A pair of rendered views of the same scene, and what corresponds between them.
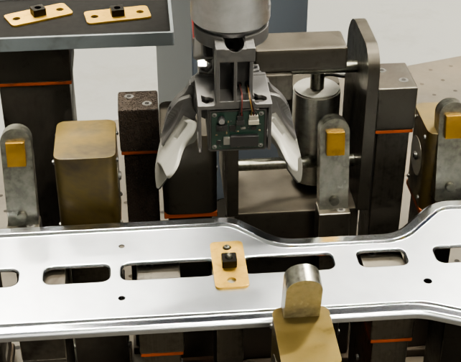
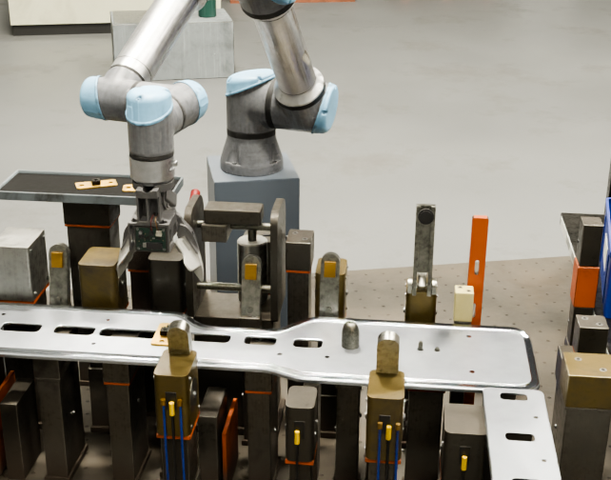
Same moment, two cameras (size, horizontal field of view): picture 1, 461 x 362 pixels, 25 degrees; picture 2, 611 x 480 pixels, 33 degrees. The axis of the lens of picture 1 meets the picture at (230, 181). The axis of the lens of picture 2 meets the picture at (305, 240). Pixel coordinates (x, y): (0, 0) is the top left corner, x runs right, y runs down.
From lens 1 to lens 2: 90 cm
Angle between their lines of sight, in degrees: 14
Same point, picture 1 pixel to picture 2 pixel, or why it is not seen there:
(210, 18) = (135, 173)
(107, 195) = (108, 290)
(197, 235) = (156, 319)
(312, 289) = (182, 334)
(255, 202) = (209, 310)
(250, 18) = (156, 175)
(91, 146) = (103, 260)
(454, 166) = (331, 296)
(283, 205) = (226, 313)
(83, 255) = (83, 321)
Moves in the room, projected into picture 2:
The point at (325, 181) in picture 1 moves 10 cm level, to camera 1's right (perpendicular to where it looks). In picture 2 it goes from (245, 296) to (296, 301)
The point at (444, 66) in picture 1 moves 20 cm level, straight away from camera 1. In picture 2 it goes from (446, 269) to (465, 243)
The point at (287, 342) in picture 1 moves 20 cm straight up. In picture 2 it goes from (163, 364) to (157, 252)
